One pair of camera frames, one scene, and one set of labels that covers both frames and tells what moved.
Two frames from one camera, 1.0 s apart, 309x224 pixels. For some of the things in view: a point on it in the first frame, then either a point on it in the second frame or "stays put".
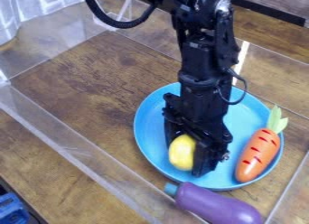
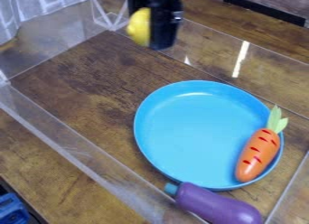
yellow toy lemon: [182, 152] → [139, 26]
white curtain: [19, 5] stays put
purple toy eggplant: [212, 207] stays put
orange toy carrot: [261, 149] stays put
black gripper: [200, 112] → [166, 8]
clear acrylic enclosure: [154, 107] stays put
